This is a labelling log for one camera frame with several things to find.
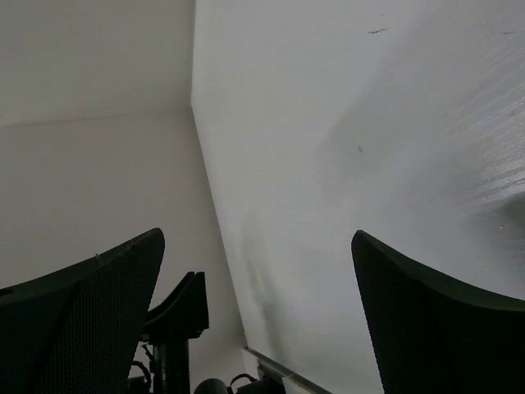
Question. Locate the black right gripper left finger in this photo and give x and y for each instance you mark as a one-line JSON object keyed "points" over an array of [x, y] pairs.
{"points": [[76, 330]]}

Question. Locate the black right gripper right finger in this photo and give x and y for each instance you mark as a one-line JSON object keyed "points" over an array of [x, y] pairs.
{"points": [[432, 333]]}

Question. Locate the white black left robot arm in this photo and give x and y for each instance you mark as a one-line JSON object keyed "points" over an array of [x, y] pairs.
{"points": [[180, 318]]}

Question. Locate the aluminium table edge rail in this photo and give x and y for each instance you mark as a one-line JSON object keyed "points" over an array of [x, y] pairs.
{"points": [[282, 379]]}

